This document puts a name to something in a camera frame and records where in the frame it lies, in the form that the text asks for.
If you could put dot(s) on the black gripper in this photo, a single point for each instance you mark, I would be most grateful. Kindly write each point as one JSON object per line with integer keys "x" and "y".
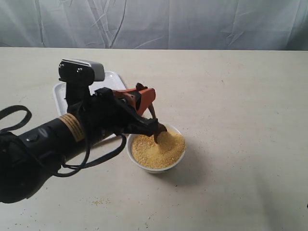
{"x": 108, "y": 112}

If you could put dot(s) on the brown wooden spoon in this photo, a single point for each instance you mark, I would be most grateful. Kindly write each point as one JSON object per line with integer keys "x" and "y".
{"x": 145, "y": 101}

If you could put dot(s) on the yellow grains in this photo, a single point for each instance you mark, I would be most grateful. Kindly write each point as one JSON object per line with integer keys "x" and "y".
{"x": 165, "y": 153}

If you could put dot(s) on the white plastic tray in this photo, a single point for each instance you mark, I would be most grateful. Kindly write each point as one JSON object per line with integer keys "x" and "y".
{"x": 112, "y": 80}

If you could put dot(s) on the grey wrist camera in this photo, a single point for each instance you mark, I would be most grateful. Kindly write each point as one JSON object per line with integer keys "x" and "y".
{"x": 80, "y": 72}

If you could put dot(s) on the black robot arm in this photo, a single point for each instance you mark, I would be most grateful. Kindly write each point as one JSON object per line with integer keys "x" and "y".
{"x": 29, "y": 159}

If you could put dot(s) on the white bowl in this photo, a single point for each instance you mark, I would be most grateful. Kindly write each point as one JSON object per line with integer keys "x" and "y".
{"x": 170, "y": 128}

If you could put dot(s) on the white backdrop curtain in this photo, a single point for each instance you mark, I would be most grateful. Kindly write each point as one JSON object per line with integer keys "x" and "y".
{"x": 155, "y": 24}

